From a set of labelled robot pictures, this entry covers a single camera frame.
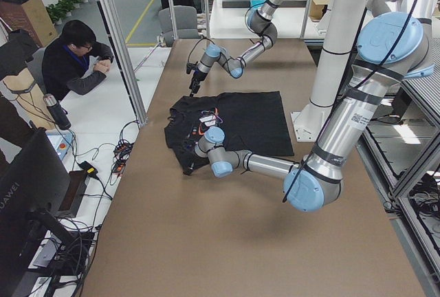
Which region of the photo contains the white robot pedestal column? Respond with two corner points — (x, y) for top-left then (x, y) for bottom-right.
(294, 0), (366, 142)

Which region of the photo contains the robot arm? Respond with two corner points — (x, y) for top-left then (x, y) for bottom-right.
(195, 12), (434, 212)
(186, 0), (284, 96)

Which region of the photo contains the black thermos bottle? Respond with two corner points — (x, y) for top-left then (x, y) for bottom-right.
(43, 93), (71, 130)

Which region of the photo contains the black Huawei monitor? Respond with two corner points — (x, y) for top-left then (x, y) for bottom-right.
(1, 128), (74, 296)

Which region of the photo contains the cardboard box bin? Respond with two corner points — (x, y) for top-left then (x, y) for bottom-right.
(1, 0), (58, 47)

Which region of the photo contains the red black power strip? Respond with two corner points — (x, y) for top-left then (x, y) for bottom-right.
(111, 141), (134, 175)

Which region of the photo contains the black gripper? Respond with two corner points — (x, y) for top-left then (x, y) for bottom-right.
(186, 63), (206, 97)

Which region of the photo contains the black printed t-shirt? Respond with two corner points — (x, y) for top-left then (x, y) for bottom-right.
(164, 91), (294, 175)

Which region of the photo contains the teach pendant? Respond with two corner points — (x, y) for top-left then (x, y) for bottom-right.
(46, 131), (74, 161)

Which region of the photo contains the grey office chair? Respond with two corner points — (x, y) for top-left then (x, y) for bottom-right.
(158, 5), (200, 47)

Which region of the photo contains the black power adapter yellow label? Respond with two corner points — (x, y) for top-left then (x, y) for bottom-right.
(78, 161), (98, 179)

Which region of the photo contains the seated man in black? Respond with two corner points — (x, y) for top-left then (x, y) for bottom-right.
(41, 20), (114, 101)

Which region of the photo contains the aluminium frame post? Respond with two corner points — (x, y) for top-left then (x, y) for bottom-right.
(96, 0), (148, 127)

